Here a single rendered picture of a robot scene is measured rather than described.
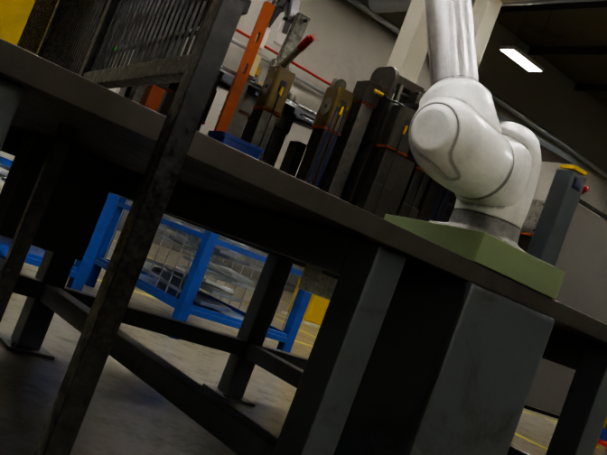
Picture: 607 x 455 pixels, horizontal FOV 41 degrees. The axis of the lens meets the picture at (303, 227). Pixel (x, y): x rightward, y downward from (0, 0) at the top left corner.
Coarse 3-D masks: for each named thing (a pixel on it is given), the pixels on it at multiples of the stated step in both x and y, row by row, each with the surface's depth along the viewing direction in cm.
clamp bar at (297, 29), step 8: (296, 16) 220; (304, 16) 220; (296, 24) 220; (304, 24) 221; (288, 32) 221; (296, 32) 220; (288, 40) 220; (296, 40) 221; (288, 48) 221; (280, 56) 220; (288, 64) 222
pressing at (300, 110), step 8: (224, 72) 224; (232, 72) 220; (224, 80) 236; (232, 80) 231; (224, 88) 243; (248, 88) 234; (256, 88) 230; (288, 104) 229; (296, 104) 230; (296, 112) 242; (304, 112) 232; (312, 112) 233; (296, 120) 253; (304, 120) 250; (312, 128) 256
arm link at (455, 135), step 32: (448, 0) 173; (448, 32) 171; (448, 64) 168; (448, 96) 162; (480, 96) 163; (416, 128) 160; (448, 128) 155; (480, 128) 158; (416, 160) 163; (448, 160) 158; (480, 160) 159; (512, 160) 169; (480, 192) 168
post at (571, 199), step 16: (560, 176) 250; (576, 176) 248; (560, 192) 248; (576, 192) 249; (544, 208) 251; (560, 208) 246; (544, 224) 249; (560, 224) 247; (544, 240) 247; (560, 240) 248; (544, 256) 246
